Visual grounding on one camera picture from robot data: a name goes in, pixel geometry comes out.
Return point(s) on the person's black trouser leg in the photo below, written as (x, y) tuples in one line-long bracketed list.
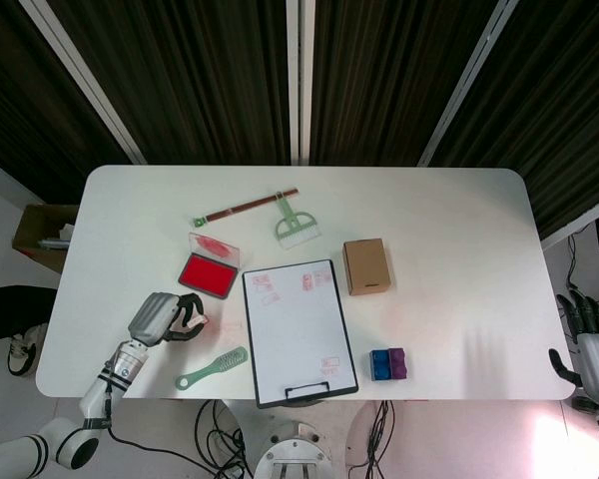
[(15, 309)]

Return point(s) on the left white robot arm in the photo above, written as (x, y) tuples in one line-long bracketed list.
[(95, 399)]

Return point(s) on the white stamped paper sheet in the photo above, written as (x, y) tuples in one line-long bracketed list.
[(299, 329)]

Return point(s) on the purple toy block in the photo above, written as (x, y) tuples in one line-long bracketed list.
[(399, 363)]

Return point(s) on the open cardboard floor box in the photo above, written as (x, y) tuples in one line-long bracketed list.
[(37, 234)]

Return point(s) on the brown stick with green end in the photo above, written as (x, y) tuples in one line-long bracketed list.
[(249, 203)]

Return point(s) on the green small hand broom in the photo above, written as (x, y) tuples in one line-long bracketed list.
[(295, 229)]

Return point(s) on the small white stamp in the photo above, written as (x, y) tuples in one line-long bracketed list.
[(197, 322)]

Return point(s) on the green hairbrush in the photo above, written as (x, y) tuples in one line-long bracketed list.
[(224, 360)]

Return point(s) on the blue toy block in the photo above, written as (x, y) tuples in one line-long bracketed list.
[(380, 365)]

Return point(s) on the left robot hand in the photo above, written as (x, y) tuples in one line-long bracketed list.
[(152, 319)]

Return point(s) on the red ink pad case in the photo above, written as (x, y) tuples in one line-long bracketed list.
[(204, 274)]

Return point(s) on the brown cardboard box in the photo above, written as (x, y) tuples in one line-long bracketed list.
[(367, 267)]

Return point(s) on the white frame post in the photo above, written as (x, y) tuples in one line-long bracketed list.
[(80, 75), (471, 75), (299, 75)]

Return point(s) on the dark pleated curtain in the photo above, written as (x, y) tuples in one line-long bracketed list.
[(20, 100), (554, 125), (389, 75), (189, 75)]

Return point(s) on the white black sneaker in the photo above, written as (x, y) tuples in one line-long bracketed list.
[(22, 354)]

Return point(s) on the black clipboard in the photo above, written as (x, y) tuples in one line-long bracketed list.
[(248, 349)]

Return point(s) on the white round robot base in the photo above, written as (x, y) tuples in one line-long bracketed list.
[(294, 449)]

